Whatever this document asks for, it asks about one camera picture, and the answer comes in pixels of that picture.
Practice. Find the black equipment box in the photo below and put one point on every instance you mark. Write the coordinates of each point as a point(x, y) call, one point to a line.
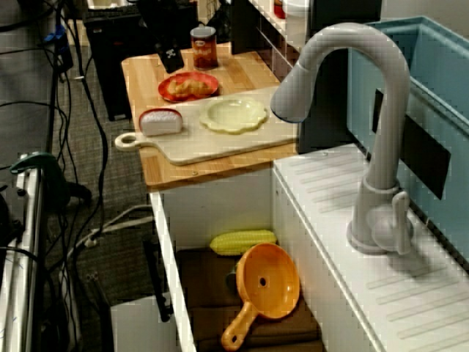
point(117, 55)

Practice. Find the blue connector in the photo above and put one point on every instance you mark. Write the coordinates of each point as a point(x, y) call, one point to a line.
point(55, 34)

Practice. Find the teal plastic bin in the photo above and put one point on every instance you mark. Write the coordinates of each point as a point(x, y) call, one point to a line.
point(439, 73)

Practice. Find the white aluminium frame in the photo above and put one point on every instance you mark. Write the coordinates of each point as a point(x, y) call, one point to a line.
point(31, 238)

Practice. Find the black upright post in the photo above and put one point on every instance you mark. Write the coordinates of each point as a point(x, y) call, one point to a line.
point(337, 91)

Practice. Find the cream flower-shaped plate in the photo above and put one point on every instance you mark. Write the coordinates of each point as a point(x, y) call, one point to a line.
point(234, 115)

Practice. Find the orange toy strainer pan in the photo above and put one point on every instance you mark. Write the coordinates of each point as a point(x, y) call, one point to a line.
point(267, 282)

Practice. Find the toy beans can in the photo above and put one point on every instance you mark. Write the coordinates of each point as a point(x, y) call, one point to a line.
point(204, 49)

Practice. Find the grey toy faucet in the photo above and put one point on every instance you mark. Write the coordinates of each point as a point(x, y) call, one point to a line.
point(394, 110)

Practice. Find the brown toy chicken wing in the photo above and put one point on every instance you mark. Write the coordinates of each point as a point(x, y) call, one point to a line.
point(190, 87)

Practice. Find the black rectangular panel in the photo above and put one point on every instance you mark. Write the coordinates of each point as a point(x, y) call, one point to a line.
point(425, 154)

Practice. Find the pale wooden cutting board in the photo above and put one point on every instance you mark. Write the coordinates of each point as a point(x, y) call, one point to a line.
point(220, 146)

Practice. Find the red and yellow toy bottle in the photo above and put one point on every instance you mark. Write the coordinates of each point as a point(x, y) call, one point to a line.
point(279, 9)

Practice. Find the yellow toy corn cob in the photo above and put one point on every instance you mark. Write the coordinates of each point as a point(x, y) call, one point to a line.
point(242, 242)

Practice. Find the green toy can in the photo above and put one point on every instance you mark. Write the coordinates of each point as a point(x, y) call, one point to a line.
point(231, 278)

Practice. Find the white toy sink basin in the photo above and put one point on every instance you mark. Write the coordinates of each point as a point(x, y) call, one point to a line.
point(311, 205)

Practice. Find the black device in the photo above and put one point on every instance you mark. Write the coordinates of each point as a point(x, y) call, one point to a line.
point(9, 220)

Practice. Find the red round plate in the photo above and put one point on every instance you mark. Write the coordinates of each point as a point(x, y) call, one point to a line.
point(165, 89)

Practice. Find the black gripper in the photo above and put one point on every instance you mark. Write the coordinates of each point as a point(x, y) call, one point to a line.
point(159, 27)

